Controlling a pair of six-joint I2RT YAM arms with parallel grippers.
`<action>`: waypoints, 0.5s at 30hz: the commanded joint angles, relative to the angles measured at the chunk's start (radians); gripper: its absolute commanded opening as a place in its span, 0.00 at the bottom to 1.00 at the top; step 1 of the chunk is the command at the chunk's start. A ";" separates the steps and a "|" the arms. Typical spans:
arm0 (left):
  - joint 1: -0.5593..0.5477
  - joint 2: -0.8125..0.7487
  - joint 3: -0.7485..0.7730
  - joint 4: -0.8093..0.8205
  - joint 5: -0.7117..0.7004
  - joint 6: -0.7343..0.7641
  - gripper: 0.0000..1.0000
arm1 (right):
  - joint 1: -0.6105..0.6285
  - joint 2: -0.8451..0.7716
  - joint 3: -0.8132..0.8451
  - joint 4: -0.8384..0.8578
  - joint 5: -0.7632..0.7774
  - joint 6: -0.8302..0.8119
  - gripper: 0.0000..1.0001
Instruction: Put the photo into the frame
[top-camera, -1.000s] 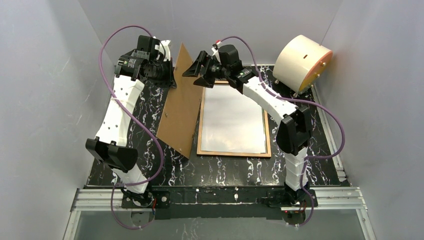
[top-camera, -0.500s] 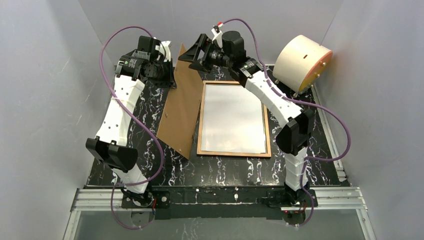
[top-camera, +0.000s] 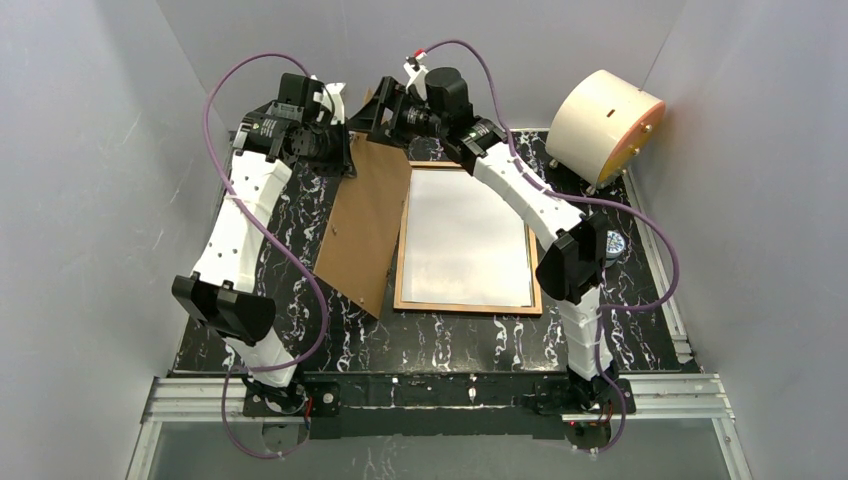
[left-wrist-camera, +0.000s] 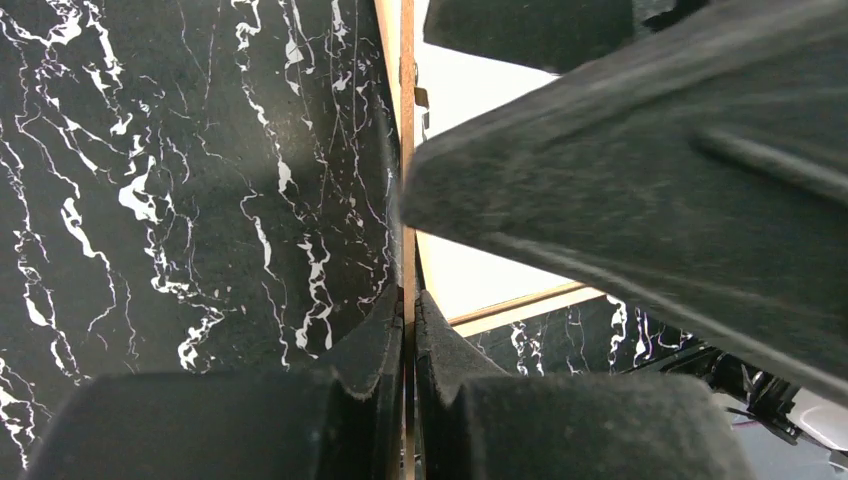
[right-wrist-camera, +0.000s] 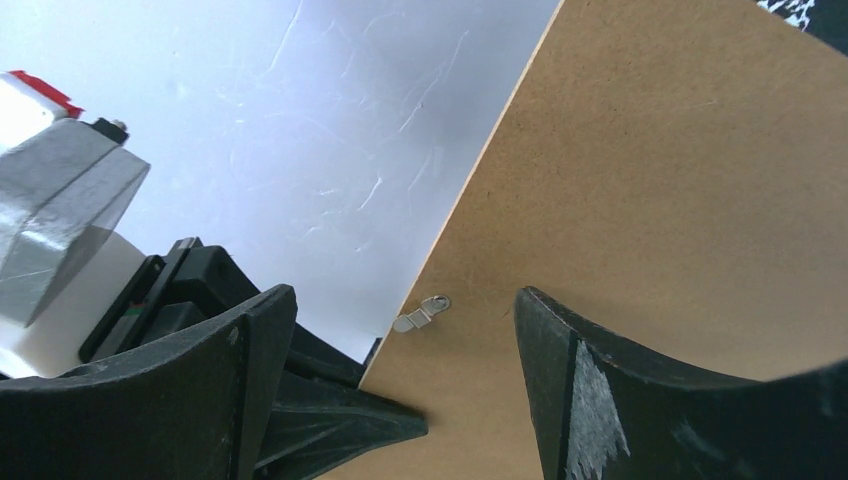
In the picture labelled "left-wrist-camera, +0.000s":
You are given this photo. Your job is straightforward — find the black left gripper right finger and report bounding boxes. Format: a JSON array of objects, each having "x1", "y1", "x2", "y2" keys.
[{"x1": 415, "y1": 292, "x2": 754, "y2": 479}]

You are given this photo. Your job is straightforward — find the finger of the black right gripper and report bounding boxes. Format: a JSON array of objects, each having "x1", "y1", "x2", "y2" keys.
[
  {"x1": 423, "y1": 0, "x2": 709, "y2": 74},
  {"x1": 401, "y1": 1, "x2": 847, "y2": 403}
]

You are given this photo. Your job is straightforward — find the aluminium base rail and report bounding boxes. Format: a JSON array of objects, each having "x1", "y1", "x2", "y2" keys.
[{"x1": 632, "y1": 341, "x2": 847, "y2": 479}]

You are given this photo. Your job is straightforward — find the wooden picture frame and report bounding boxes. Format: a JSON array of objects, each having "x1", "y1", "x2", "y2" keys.
[{"x1": 372, "y1": 0, "x2": 605, "y2": 339}]

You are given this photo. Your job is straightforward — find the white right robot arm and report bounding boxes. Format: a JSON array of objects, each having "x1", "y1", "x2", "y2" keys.
[{"x1": 401, "y1": 1, "x2": 847, "y2": 450}]

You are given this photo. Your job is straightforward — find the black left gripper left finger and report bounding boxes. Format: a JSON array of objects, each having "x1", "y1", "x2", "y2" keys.
[{"x1": 25, "y1": 286, "x2": 403, "y2": 479}]

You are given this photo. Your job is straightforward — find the brown backing board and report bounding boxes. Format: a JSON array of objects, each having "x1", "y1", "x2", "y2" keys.
[{"x1": 398, "y1": 0, "x2": 417, "y2": 479}]

